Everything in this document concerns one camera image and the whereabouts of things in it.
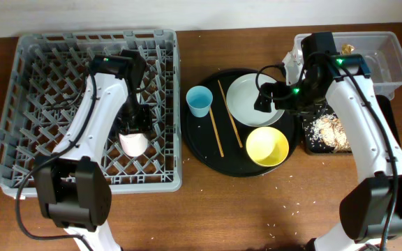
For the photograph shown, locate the pink plastic cup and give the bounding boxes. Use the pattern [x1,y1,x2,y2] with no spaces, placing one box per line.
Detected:
[119,133,148,157]

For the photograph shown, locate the food scraps and rice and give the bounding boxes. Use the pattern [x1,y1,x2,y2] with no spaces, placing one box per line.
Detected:
[308,114,351,153]

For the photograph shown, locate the brown food wrapper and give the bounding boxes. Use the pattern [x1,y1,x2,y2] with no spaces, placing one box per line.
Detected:
[341,44,355,55]

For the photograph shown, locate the light blue plastic cup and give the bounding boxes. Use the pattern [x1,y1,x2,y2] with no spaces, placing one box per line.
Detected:
[186,86,213,118]

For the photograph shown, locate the grey round plate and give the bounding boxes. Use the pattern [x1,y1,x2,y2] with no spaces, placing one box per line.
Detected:
[226,73,284,127]

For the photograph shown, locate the yellow bowl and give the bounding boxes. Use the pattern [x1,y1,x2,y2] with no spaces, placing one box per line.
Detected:
[246,127,290,167]

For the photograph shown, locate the wooden chopstick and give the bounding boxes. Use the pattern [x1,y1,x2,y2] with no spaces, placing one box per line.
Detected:
[217,79,243,148]
[209,108,224,158]

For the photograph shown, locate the white paper waste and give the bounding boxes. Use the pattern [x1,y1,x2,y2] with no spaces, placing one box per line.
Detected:
[282,49,302,77]

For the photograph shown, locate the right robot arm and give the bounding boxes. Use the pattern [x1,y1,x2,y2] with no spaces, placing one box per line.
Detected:
[254,31,402,250]

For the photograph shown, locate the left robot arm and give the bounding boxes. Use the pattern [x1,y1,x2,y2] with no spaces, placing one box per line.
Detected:
[30,50,152,250]

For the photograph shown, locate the clear plastic waste bin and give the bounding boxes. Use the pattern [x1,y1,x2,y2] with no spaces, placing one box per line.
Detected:
[285,31,402,100]

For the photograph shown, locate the grey plastic dishwasher rack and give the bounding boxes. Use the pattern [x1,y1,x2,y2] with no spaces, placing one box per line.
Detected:
[0,29,182,197]

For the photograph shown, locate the black rectangular tray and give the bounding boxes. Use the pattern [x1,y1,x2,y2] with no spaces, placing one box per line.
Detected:
[303,95,401,155]

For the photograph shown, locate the round black serving tray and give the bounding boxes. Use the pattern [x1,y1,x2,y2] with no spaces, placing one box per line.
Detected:
[181,68,300,178]

